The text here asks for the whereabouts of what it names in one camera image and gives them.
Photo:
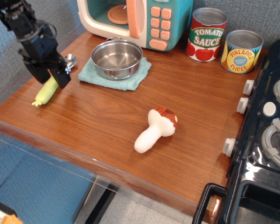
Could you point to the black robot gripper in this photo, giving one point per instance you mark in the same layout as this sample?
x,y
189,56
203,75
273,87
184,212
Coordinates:
x,y
40,52

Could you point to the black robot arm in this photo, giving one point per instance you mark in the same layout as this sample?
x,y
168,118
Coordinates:
x,y
19,17

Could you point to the small stainless steel pot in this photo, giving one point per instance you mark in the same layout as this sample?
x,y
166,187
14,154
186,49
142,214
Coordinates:
x,y
116,59

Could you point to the teal folded cloth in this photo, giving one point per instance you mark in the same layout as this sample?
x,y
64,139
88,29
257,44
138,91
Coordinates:
x,y
89,75

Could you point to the orange microwave turntable plate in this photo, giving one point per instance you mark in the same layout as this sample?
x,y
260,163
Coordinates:
x,y
118,15

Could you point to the plush white brown mushroom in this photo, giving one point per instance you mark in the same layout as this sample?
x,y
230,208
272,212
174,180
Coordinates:
x,y
162,123

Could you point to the toy microwave teal and cream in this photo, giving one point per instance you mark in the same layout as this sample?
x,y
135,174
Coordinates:
x,y
152,24

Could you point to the black orange object bottom corner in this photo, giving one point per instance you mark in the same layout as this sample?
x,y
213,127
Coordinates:
x,y
8,216

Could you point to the tomato sauce can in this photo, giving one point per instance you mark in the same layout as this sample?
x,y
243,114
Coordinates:
x,y
206,31

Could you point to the pineapple slices can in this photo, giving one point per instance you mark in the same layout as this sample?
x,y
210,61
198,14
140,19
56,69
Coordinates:
x,y
241,51

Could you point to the black toy stove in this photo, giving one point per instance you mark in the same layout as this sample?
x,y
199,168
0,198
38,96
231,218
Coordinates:
x,y
252,193

